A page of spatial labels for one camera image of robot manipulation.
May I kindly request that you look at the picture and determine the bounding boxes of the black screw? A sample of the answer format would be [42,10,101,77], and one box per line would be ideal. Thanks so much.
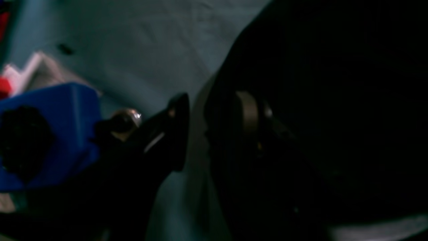
[57,43,75,56]

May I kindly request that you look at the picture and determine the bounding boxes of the red cube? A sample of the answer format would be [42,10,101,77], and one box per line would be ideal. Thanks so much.
[0,77,12,100]

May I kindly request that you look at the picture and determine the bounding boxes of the black graphic t-shirt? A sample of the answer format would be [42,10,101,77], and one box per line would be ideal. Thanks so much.
[204,0,428,241]

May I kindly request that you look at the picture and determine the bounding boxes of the light blue table cloth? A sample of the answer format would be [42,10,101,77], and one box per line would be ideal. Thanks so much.
[1,0,269,241]

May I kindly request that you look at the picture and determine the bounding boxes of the white paper under box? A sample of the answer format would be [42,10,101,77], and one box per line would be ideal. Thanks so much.
[1,52,102,97]

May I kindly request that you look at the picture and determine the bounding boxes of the metal carabiner keys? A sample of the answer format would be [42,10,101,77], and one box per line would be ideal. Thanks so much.
[94,108,142,143]

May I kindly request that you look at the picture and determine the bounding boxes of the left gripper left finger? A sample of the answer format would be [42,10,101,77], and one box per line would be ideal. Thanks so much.
[1,93,191,241]

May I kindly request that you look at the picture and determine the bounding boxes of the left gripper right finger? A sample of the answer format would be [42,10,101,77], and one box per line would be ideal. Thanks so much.
[234,91,301,241]

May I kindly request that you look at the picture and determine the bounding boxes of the blue box with knob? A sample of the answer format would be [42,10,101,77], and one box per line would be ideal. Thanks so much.
[1,83,102,193]

